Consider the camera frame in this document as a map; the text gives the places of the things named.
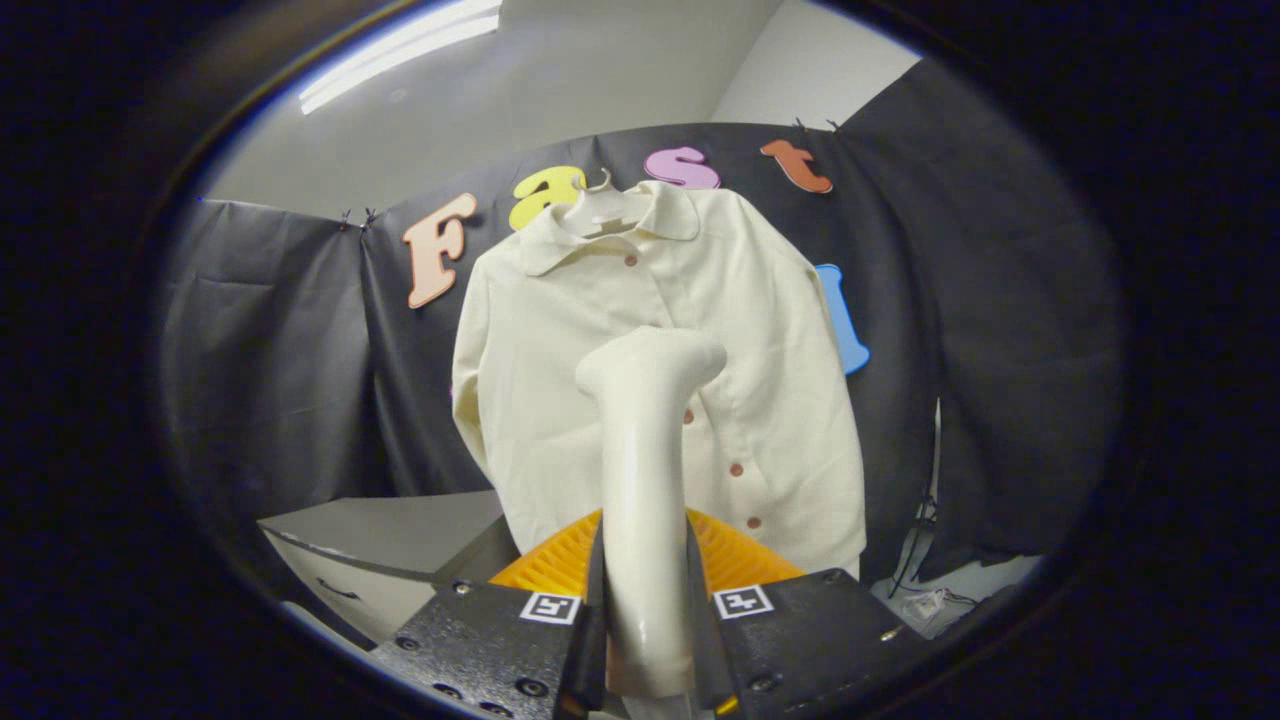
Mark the black backdrop cloth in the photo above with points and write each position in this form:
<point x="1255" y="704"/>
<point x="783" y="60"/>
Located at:
<point x="1000" y="350"/>

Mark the cream button-up shirt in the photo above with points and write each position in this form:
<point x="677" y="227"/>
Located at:
<point x="600" y="300"/>

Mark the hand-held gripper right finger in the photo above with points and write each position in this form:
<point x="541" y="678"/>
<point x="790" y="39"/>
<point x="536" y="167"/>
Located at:
<point x="703" y="650"/>

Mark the white power strip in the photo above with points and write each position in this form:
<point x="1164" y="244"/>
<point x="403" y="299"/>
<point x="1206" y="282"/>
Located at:
<point x="928" y="603"/>

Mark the white garment steamer head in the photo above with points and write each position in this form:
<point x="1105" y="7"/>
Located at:
<point x="645" y="520"/>

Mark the grey-topped white cabinet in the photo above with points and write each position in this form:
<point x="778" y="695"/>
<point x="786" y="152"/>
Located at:
<point x="400" y="530"/>

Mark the ceiling light panel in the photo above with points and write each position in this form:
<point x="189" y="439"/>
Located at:
<point x="400" y="50"/>

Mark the white clothes hanger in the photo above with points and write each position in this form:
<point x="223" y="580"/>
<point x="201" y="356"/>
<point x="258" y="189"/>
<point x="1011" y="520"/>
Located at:
<point x="600" y="205"/>

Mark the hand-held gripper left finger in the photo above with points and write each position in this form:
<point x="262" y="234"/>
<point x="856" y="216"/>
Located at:
<point x="595" y="640"/>

